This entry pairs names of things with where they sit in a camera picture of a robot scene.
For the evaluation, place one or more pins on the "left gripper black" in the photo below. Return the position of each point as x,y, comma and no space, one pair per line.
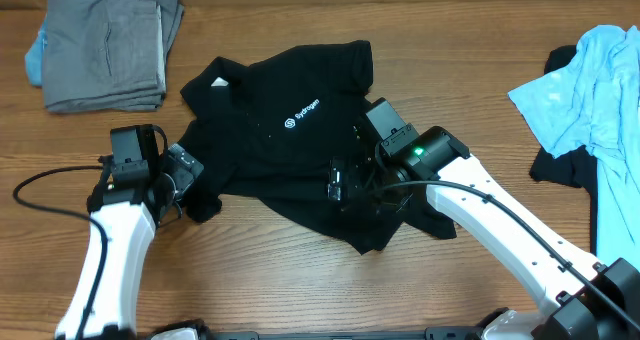
182,174

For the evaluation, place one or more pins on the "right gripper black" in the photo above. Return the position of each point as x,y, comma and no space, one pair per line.
355,169

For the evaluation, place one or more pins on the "black polo shirt with logo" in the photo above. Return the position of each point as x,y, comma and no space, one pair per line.
268,130

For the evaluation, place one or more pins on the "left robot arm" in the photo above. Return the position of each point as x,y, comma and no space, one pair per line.
141,181

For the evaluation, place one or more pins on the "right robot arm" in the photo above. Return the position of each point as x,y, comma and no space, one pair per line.
576,295

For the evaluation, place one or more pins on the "folded grey trousers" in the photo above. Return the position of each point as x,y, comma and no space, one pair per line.
107,54

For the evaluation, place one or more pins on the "folded blue garment under trousers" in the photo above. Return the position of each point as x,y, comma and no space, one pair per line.
35,55

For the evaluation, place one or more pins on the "black garment under blue shirt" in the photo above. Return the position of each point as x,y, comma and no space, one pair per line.
577,169

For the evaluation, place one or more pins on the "light blue t-shirt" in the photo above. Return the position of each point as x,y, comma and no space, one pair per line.
593,103

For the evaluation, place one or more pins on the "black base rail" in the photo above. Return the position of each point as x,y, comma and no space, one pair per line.
196,329

